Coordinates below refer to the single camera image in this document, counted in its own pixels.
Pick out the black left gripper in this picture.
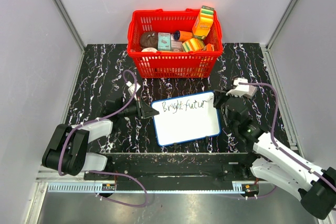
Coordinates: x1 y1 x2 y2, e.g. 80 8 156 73
118 95 159 120

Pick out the blue framed whiteboard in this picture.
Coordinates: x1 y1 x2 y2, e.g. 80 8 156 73
151 91 221 147

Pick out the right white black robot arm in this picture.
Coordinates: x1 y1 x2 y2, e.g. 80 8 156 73
213 90 335 220

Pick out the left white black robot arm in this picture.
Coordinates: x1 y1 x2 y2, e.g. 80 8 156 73
41 98 160 180

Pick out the pink white eraser box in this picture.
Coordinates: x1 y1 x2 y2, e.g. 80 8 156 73
244 84 257 99

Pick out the red plastic shopping basket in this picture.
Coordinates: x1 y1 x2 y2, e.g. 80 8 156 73
127 6 223 78

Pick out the orange snack packet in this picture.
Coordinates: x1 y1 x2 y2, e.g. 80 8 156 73
203 44 215 51

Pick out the white round lid container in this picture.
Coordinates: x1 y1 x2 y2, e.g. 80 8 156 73
141 47 157 53

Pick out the yellow green sponge pack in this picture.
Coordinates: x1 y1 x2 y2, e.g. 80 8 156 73
182 38 205 52

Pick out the pink white small box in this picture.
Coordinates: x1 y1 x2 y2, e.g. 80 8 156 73
171 34 183 52

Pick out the brown round bread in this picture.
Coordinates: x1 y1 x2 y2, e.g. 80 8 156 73
140 31 158 48

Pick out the teal small box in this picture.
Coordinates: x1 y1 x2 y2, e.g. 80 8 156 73
157 33 171 51

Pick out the orange blue-capped bottle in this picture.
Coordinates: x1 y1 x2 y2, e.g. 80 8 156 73
173 30 193 42

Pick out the orange juice carton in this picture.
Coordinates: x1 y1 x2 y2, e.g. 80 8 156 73
192 6 214 40

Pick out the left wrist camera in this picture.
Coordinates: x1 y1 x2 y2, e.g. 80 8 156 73
126 81 141 100

